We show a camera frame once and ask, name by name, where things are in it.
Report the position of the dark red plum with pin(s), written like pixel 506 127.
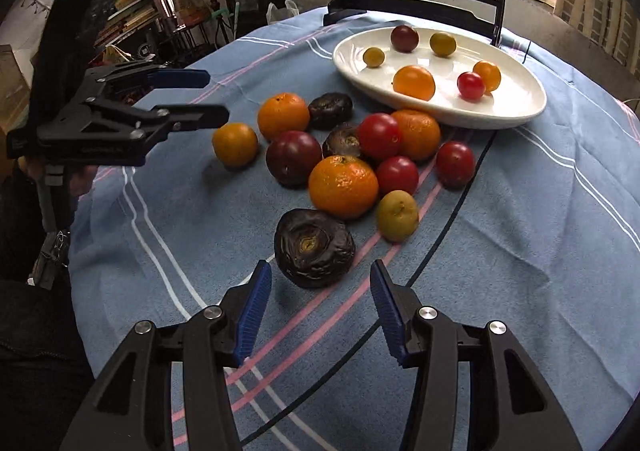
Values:
pixel 293 157
pixel 404 38

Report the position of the white oval plate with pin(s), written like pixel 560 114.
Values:
pixel 500 106

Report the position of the small yellow-green plum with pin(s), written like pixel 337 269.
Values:
pixel 373 56

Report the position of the large dark wrinkled passion fruit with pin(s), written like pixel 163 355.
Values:
pixel 314 248

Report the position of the cardboard box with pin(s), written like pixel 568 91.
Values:
pixel 12 81

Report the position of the person's dark trousers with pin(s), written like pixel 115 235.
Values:
pixel 30 356

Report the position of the white plastic bag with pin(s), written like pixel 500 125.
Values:
pixel 282 10

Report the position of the small orange tomato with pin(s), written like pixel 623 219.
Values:
pixel 490 73

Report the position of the bookshelf with books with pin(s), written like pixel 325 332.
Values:
pixel 130 11

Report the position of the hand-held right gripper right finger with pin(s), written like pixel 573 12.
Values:
pixel 387 316

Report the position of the mandarin orange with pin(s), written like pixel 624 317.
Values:
pixel 422 136
pixel 283 116
pixel 343 186

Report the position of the small red tomato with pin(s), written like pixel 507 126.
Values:
pixel 470 85

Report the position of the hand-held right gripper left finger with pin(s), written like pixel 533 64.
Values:
pixel 252 316

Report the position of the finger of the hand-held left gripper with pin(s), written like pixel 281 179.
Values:
pixel 180 77
pixel 200 117

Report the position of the blue striped tablecloth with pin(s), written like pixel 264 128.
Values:
pixel 500 231

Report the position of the person's left hand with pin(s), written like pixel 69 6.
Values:
pixel 82 181

